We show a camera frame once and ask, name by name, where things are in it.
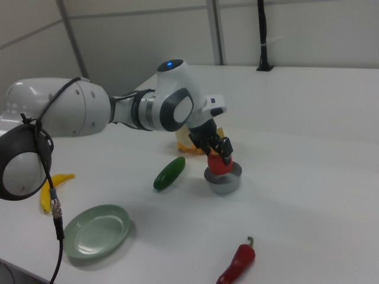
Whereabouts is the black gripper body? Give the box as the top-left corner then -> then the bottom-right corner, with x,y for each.
188,117 -> 221,149

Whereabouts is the red chili pepper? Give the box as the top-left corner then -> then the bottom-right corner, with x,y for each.
215,235 -> 256,284

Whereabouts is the pale green plate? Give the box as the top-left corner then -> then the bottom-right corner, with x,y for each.
63,204 -> 131,260

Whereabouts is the black cable with connector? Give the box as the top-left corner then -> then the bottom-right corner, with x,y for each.
20,76 -> 89,284

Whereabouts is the grey bowl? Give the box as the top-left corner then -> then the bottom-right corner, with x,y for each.
204,161 -> 243,195

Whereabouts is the green cucumber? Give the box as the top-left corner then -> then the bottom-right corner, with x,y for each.
153,156 -> 187,191

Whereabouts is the black clamped camera pole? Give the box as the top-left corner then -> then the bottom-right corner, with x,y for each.
256,0 -> 275,72

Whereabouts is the yellow banana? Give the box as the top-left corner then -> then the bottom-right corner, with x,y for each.
40,173 -> 76,214

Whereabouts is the orange plush toy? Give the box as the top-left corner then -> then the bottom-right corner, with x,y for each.
174,125 -> 225,155

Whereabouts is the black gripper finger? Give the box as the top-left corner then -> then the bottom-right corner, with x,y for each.
204,138 -> 219,156
216,136 -> 235,165

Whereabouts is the red apple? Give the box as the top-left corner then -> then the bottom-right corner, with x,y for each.
207,151 -> 234,175

